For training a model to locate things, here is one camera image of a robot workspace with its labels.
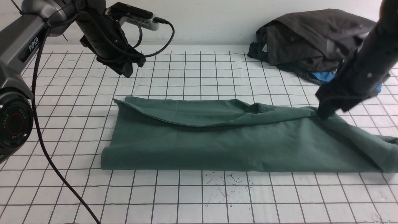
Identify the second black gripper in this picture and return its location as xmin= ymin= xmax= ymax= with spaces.
xmin=316 ymin=19 xmax=391 ymax=119

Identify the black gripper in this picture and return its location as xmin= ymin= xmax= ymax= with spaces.
xmin=76 ymin=0 xmax=146 ymax=78

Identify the green long-sleeved shirt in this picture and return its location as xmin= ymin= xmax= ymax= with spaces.
xmin=100 ymin=96 xmax=398 ymax=173

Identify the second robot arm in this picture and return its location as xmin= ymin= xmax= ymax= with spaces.
xmin=316 ymin=0 xmax=398 ymax=119

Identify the blue garment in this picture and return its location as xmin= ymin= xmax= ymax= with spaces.
xmin=311 ymin=71 xmax=382 ymax=93

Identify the dark grey clothing pile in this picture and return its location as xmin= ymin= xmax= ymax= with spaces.
xmin=247 ymin=9 xmax=376 ymax=83

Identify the white grid table cloth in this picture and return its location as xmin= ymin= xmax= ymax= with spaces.
xmin=0 ymin=45 xmax=398 ymax=224

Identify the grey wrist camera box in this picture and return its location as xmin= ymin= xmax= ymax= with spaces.
xmin=107 ymin=2 xmax=159 ymax=31

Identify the black camera cable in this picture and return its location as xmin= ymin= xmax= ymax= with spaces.
xmin=31 ymin=17 xmax=175 ymax=224

